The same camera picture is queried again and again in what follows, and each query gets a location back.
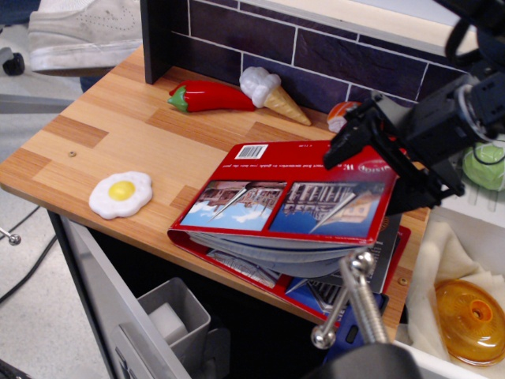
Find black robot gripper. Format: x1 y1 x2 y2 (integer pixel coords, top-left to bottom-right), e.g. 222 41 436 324
323 77 486 216

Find red travel guide book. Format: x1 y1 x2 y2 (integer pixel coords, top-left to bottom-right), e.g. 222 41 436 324
167 141 401 314

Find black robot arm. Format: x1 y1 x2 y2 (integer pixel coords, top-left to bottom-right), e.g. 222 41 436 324
324 1 504 215

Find toy salmon sushi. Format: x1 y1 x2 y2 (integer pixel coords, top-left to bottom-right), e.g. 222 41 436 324
327 101 361 133

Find green toy cabbage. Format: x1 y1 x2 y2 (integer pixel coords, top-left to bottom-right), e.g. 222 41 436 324
462 140 504 192

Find cream white cloth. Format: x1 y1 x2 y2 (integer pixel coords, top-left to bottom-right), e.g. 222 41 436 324
406 221 504 360

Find toy ice cream cone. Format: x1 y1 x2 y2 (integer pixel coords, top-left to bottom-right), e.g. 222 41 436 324
239 66 312 126

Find blue plastic clamp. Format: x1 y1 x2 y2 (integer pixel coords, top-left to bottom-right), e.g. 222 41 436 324
323 287 365 364

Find orange plastic lid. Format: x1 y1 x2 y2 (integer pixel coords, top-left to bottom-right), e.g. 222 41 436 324
436 280 504 366

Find red toy chili pepper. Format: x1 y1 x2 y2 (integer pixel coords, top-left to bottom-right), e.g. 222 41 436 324
167 81 256 112

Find grey plastic bin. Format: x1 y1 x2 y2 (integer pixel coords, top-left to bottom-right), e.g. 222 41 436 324
138 278 211 369

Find white foam block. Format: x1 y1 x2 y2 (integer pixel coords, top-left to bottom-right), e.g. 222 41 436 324
148 302 188 344

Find toy fried egg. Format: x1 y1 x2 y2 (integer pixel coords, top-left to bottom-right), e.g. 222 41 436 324
88 171 153 220

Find grey cabinet door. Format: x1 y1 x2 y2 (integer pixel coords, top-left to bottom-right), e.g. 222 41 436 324
55 216 189 378

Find white sneaker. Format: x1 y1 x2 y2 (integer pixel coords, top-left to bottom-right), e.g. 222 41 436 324
28 0 142 76

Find black chair caster wheel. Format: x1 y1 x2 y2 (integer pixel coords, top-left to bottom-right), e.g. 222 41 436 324
2 53 25 77

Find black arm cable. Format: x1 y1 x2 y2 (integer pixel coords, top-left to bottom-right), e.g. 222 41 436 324
443 15 481 68

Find black floor cable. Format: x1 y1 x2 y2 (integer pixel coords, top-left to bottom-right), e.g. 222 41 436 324
0 205 58 305

